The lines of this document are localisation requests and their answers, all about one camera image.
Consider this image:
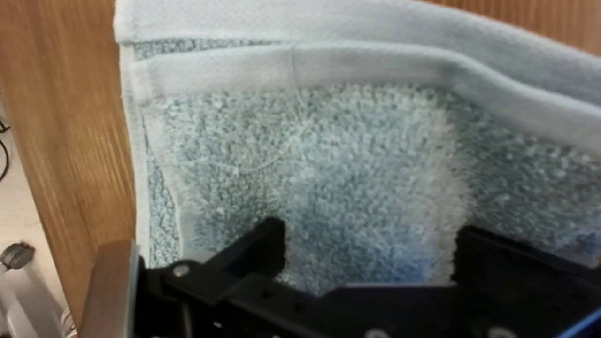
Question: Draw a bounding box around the light blue towel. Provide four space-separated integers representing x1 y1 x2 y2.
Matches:
112 0 601 299

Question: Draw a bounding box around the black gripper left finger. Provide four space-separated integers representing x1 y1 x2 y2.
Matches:
165 217 287 283

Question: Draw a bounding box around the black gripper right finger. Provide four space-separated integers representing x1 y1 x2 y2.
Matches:
450 224 601 298

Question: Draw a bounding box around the grey round caster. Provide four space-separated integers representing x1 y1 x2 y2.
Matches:
0 241 37 273

